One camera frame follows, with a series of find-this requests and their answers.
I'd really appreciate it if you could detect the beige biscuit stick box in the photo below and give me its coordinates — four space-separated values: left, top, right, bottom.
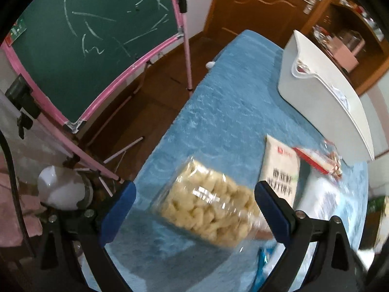
259 135 300 207

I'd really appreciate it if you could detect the red white candy packet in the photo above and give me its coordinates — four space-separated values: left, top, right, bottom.
293 140 343 180

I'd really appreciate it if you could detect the light blue snack packet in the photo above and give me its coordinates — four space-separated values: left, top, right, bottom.
251 169 342 291

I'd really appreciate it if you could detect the white plastic storage bin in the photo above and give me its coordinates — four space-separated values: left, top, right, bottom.
278 30 374 165

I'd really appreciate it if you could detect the wooden corner shelf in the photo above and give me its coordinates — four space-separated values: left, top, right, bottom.
301 0 388 95

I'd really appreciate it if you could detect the brown wooden door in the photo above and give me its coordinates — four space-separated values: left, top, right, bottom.
203 0 331 47

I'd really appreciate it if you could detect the pink basket with handle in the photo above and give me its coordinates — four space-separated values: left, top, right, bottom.
331 30 365 73

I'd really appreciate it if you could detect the green chalkboard pink frame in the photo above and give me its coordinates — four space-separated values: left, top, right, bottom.
1 0 189 179

